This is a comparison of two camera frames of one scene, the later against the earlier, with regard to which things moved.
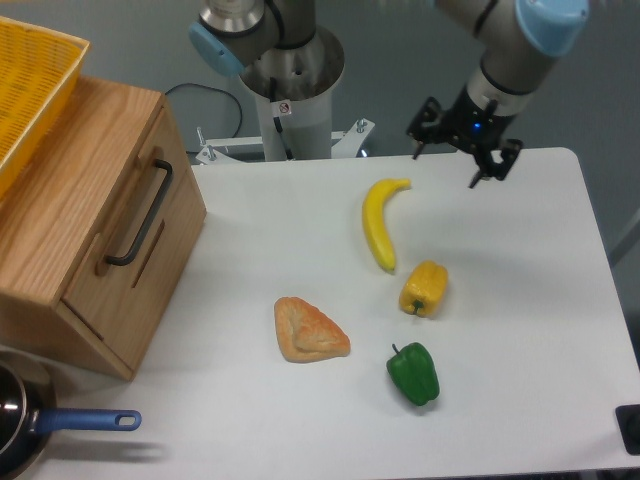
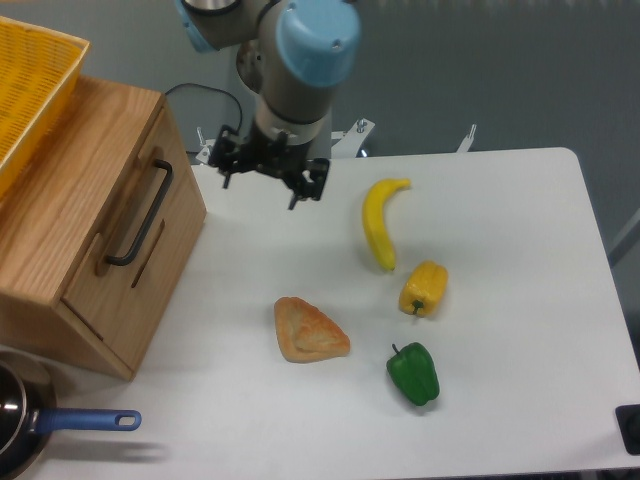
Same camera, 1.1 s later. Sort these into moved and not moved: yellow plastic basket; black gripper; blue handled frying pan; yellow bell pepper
Moved: black gripper
Not moved: blue handled frying pan; yellow plastic basket; yellow bell pepper
